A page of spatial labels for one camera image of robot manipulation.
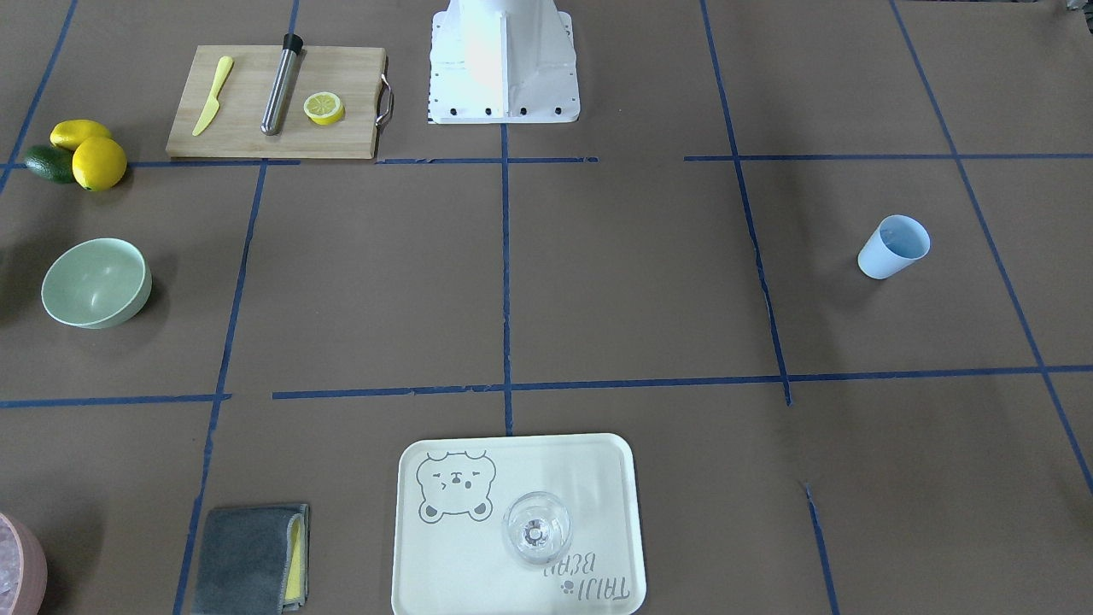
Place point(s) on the half lemon slice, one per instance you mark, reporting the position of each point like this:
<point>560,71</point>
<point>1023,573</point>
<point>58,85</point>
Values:
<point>324,108</point>

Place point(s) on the yellow lemon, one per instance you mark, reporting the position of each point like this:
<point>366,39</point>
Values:
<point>99,163</point>
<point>70,134</point>

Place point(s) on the grey yellow folded cloth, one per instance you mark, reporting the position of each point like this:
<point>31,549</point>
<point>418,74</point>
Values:
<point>254,560</point>

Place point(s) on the pink bowl of ice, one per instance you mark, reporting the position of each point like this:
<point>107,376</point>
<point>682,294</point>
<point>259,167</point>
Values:
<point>24,567</point>

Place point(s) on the steel muddler black cap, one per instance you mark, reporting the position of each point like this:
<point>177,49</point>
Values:
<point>278,100</point>

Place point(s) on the bamboo cutting board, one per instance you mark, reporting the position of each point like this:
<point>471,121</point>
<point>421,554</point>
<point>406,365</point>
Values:
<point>355,74</point>

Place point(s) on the cream bear tray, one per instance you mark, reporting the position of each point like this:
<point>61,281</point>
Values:
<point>450,554</point>

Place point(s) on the green bowl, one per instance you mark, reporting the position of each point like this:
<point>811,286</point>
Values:
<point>97,284</point>

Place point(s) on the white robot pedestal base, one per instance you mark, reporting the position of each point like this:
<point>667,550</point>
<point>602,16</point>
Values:
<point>502,62</point>

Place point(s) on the yellow lemon front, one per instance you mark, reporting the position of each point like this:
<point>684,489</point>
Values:
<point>99,163</point>

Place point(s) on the yellow lemon rear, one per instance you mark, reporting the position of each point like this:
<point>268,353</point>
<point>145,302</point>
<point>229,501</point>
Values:
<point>70,134</point>

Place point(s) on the yellow plastic knife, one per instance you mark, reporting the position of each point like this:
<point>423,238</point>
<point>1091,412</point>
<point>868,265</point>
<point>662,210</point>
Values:
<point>212,104</point>

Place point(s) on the clear wine glass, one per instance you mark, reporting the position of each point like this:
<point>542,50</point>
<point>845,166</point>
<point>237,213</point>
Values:
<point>538,528</point>

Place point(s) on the light blue cup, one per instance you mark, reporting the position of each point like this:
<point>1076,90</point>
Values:
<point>896,243</point>

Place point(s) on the green avocado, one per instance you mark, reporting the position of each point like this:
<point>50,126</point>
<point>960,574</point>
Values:
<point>51,163</point>

